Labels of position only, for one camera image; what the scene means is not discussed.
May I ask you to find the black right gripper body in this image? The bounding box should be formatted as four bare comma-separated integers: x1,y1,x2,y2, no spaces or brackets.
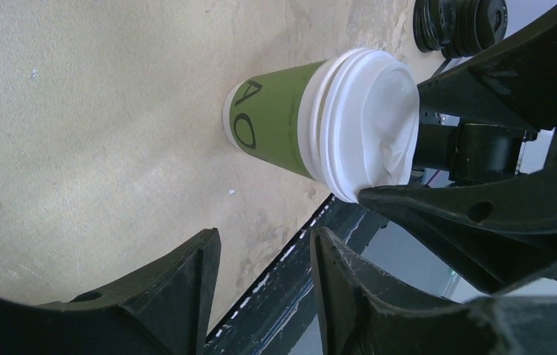
413,120,539,186

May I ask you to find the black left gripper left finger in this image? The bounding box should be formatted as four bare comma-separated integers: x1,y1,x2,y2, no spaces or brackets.
0,229,221,354

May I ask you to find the white lid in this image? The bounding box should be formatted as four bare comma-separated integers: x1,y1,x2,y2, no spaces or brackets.
297,48,419,203

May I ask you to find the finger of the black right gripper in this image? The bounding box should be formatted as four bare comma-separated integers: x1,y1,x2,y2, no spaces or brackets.
418,5,557,130
358,163,557,294

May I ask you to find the green paper coffee cup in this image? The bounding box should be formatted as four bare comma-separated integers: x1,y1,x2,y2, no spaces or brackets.
222,61,324,178

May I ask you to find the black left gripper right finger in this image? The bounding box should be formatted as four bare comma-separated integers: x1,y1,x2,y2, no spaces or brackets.
311,227,557,354

